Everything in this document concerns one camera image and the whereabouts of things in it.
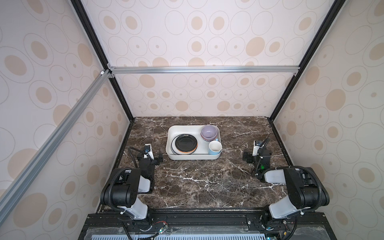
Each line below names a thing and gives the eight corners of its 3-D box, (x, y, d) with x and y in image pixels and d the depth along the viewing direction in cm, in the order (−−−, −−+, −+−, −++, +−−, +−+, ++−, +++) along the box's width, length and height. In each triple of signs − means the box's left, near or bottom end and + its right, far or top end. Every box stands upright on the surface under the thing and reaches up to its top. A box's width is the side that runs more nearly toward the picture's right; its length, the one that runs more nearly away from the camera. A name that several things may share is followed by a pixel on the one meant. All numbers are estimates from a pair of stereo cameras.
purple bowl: (200, 144, 105) (200, 137, 99) (200, 131, 113) (200, 124, 107) (216, 144, 106) (218, 137, 99) (215, 131, 113) (216, 124, 107)
